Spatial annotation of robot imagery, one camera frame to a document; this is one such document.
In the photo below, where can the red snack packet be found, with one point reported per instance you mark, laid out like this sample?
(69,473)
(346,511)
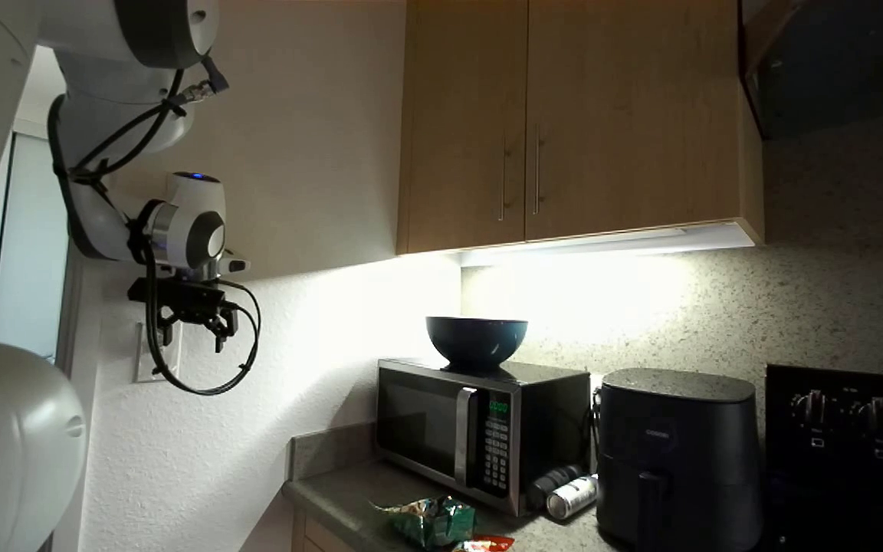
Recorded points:
(482,544)

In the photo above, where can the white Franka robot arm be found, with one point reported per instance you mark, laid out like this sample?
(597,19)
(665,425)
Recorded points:
(14,448)

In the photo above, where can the dark range hood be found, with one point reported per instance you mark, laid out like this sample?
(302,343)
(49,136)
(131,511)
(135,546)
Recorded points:
(841,72)

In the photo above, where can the wooden lower cabinet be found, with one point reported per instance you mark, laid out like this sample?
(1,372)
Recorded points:
(307,537)

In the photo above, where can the wooden upper cabinet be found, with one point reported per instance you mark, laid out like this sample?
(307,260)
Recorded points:
(613,124)

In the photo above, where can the black steel microwave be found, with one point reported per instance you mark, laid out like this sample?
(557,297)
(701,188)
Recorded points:
(421,419)

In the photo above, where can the white silver canister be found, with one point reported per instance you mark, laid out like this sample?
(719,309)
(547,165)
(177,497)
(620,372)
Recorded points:
(571,497)

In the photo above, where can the black stove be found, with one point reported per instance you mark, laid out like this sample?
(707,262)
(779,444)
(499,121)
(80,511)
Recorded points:
(850,430)

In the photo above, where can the dark blue bowl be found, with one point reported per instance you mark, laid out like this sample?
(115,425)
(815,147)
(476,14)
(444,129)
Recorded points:
(476,343)

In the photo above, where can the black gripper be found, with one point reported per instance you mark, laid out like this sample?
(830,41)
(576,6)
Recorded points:
(191,297)

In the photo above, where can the green snack bag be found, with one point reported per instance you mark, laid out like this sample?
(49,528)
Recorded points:
(437,523)

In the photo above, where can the black air fryer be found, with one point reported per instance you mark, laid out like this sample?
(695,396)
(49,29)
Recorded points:
(676,462)

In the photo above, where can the wooden cabinet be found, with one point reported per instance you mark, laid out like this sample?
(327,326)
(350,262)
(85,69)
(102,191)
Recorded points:
(307,537)
(613,124)

